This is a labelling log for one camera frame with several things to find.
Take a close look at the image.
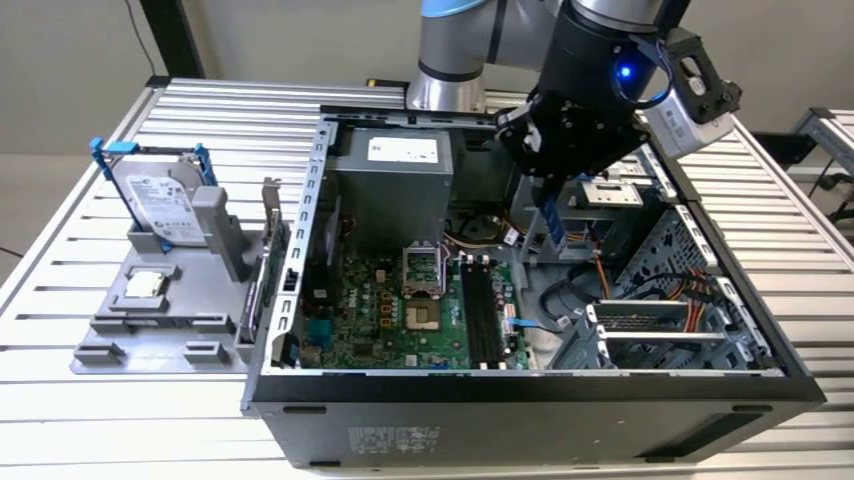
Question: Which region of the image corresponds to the silver camera in black bracket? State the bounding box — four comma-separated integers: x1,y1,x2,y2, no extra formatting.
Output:
641,27,745,160

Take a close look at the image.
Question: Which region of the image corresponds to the grey power supply unit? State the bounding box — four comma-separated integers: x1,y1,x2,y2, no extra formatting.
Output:
325,127,457,254

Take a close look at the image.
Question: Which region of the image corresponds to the black PC case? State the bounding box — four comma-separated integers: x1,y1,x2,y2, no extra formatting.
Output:
239,102,829,471

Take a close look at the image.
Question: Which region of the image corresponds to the silver CPU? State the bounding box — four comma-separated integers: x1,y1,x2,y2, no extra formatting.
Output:
124,272,168,300

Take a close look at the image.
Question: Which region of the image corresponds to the thin orange wire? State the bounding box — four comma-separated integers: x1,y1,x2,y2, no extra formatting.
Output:
594,252,613,302

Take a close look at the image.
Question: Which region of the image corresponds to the grey wire bundle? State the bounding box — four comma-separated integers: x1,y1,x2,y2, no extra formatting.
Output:
441,230,506,252

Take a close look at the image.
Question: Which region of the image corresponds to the green motherboard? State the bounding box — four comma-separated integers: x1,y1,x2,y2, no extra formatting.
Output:
297,248,535,371

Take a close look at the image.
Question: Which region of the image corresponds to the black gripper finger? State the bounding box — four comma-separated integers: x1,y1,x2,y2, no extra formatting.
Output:
557,119,653,199
494,107,555,199

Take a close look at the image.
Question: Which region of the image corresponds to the aluminium side table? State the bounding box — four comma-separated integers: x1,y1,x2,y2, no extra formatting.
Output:
786,106,854,176

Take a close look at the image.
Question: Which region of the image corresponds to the teal expansion slot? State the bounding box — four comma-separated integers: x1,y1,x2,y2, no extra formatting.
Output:
306,319,335,350

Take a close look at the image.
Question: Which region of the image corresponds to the black looped wire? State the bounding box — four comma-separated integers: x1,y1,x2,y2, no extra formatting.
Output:
537,277,593,335

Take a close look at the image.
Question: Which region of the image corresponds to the CPU socket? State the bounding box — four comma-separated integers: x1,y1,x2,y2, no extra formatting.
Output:
402,294,447,334

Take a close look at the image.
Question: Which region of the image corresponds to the silver hard disk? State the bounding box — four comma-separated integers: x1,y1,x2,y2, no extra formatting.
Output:
108,153,210,249

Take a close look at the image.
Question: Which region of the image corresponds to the black table bracket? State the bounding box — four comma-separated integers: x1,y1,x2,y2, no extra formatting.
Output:
753,130,817,166

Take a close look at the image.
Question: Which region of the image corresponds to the blue disk carrier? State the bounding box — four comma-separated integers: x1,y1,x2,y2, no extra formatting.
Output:
87,138,219,255

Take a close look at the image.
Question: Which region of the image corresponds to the metal socket cover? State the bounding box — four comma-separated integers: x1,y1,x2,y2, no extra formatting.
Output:
401,241,447,297

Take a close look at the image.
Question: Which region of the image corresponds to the metal disk bay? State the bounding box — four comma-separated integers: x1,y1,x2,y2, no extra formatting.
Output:
550,298,769,372

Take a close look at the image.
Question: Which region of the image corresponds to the round CPU cooler fan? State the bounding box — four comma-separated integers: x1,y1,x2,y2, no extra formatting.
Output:
459,212,513,244

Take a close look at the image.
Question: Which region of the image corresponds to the grey parts rack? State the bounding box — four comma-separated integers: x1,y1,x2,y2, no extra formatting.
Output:
70,185,294,377

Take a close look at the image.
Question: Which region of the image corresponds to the grey metal drive cage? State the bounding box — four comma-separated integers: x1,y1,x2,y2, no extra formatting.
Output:
510,144,673,264

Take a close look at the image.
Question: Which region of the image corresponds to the orange yellow wire bundle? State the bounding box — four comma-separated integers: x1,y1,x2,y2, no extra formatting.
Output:
679,267,722,335

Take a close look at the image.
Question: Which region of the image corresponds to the black vertical post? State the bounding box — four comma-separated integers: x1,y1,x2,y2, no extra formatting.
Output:
136,0,207,80

